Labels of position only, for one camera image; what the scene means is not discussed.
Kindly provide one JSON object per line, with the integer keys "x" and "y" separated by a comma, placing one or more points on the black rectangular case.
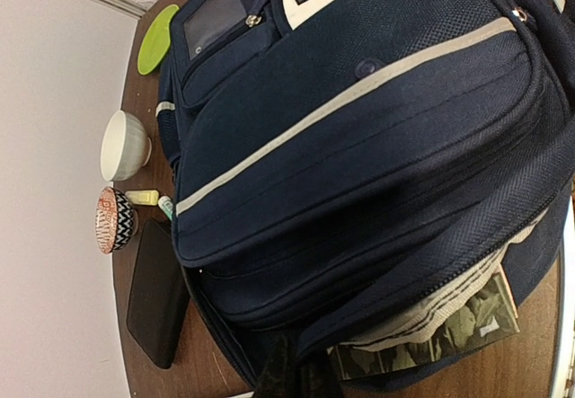
{"x": 158, "y": 297}

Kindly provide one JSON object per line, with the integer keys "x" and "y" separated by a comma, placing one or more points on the navy blue student backpack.
{"x": 344, "y": 168}

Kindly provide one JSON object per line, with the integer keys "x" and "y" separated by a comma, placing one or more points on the white green glue stick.
{"x": 165, "y": 203}

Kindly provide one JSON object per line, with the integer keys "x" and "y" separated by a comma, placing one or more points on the red patterned small bowl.
{"x": 115, "y": 220}

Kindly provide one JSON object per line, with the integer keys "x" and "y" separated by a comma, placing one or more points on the white book pink flowers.
{"x": 478, "y": 320}

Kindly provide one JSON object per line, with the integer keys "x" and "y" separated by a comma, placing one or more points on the yellow highlighter marker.
{"x": 143, "y": 197}

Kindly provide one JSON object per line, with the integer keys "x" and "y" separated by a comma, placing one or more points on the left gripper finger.
{"x": 285, "y": 375}

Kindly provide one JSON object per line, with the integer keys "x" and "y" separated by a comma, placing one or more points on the green plate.
{"x": 157, "y": 41}

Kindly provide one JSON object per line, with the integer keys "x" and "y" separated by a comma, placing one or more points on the white ceramic bowl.
{"x": 126, "y": 147}

